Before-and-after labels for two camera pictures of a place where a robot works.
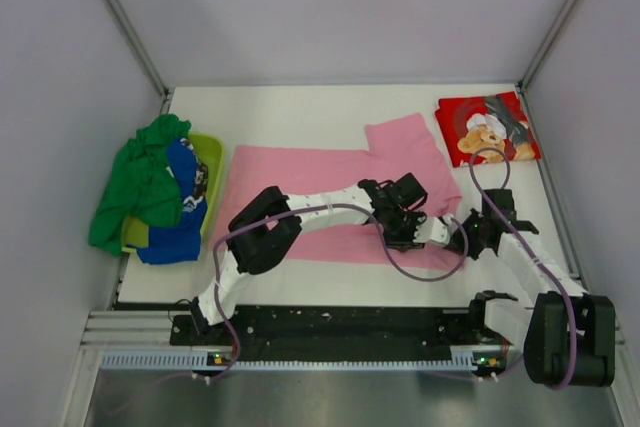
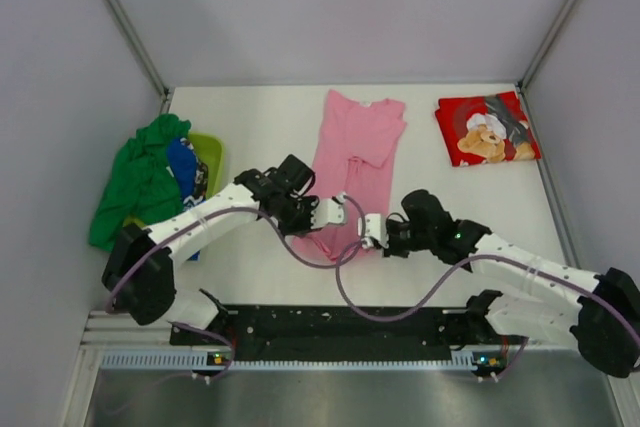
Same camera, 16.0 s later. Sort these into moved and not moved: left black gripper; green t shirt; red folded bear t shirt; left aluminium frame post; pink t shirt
Moved: pink t shirt; left black gripper
Not moved: green t shirt; left aluminium frame post; red folded bear t shirt
